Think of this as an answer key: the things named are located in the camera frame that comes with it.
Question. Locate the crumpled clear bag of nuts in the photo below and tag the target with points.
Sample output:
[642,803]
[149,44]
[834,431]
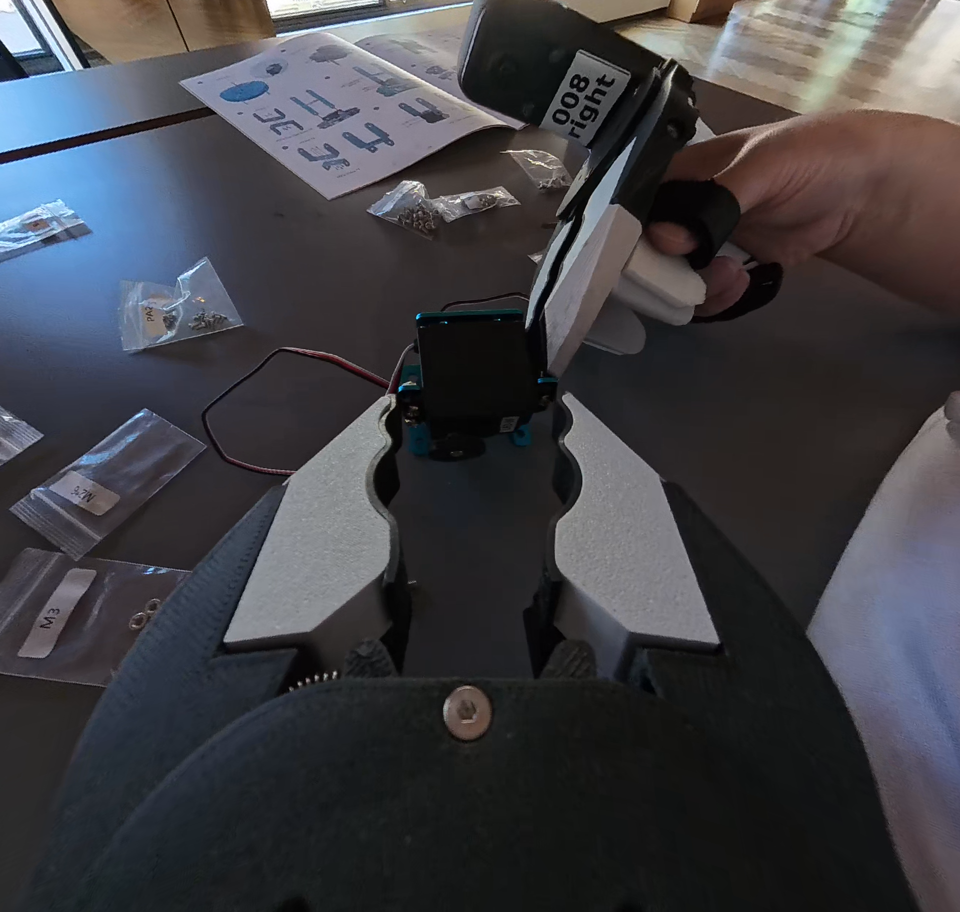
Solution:
[409,210]

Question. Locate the person's right forearm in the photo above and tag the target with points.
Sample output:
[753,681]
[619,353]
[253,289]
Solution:
[922,214]

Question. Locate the clear labelled flat bag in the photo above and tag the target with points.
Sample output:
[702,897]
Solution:
[120,477]

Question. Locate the assembly instruction booklet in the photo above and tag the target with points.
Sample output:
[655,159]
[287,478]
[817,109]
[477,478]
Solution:
[375,154]

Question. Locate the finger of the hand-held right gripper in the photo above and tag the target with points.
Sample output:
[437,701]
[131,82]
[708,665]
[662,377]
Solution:
[622,334]
[585,282]

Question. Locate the clear bag with two nuts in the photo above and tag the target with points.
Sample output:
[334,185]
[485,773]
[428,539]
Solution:
[75,627]

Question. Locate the blue servo bracket assembly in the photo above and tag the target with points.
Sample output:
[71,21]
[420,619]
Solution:
[469,372]

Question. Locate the clear labelled bag of nuts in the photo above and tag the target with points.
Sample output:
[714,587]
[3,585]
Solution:
[480,203]

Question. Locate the person's right hand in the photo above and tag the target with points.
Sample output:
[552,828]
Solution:
[810,184]

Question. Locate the clear parts bag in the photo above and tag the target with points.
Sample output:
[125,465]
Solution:
[15,435]

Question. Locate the clear bag with orange part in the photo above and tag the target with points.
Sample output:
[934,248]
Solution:
[37,227]

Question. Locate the clear bag of tiny screws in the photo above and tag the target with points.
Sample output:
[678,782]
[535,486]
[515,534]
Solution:
[172,312]

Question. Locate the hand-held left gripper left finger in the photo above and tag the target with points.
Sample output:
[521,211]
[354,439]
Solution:
[315,544]

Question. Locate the person's white t-shirt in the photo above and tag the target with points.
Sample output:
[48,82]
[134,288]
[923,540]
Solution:
[900,627]

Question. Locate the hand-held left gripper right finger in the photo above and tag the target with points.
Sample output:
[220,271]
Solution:
[630,544]

